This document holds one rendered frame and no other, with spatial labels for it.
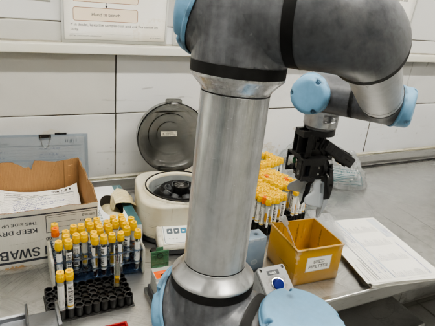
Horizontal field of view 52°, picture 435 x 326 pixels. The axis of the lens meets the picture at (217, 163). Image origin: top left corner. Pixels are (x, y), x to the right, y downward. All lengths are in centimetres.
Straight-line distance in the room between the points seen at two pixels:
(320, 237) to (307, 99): 47
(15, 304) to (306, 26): 82
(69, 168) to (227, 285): 84
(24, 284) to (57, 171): 38
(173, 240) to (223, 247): 58
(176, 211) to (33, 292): 38
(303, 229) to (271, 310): 63
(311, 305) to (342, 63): 32
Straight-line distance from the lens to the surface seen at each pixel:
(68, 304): 97
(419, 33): 198
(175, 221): 116
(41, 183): 135
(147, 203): 115
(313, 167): 101
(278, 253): 114
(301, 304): 62
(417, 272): 127
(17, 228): 109
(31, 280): 110
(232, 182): 53
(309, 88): 84
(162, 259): 98
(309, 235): 123
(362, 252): 128
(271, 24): 47
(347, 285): 117
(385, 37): 49
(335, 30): 46
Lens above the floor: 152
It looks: 22 degrees down
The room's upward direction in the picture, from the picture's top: 6 degrees clockwise
